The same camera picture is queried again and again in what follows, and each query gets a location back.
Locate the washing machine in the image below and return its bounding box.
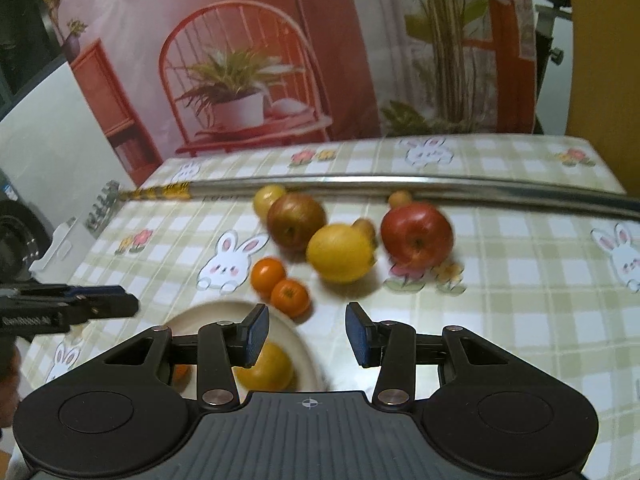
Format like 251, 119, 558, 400
0, 170, 51, 281

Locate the telescopic metal pole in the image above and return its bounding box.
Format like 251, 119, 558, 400
86, 175, 640, 238

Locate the white plastic object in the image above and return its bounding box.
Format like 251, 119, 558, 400
32, 216, 92, 273

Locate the checked rabbit tablecloth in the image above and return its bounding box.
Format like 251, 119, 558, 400
10, 134, 640, 480

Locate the yellow lemon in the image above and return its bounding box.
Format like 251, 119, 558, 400
306, 223, 378, 283

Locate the bright red apple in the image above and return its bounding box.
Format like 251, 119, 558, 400
380, 202, 455, 268

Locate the small yellow fruit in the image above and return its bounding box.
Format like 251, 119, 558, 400
252, 185, 287, 220

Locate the large orange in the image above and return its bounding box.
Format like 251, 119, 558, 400
234, 342, 295, 392

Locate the cream round plate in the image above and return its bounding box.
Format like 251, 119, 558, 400
165, 301, 326, 393

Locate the dark red-green apple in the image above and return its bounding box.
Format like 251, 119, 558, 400
266, 193, 327, 252

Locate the dark window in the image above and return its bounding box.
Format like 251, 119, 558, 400
0, 0, 66, 121

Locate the brown wooden board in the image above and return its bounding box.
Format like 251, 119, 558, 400
562, 0, 640, 186

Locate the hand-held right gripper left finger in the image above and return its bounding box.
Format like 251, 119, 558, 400
100, 304, 271, 407

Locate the printed backdrop cloth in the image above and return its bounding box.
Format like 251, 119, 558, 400
30, 0, 546, 188

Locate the small tangerine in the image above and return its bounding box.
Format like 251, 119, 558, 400
270, 279, 311, 318
250, 257, 287, 297

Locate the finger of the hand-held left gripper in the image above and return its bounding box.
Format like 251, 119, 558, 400
30, 285, 127, 300
70, 293, 140, 320

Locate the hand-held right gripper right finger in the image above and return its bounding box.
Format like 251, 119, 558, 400
346, 302, 511, 408

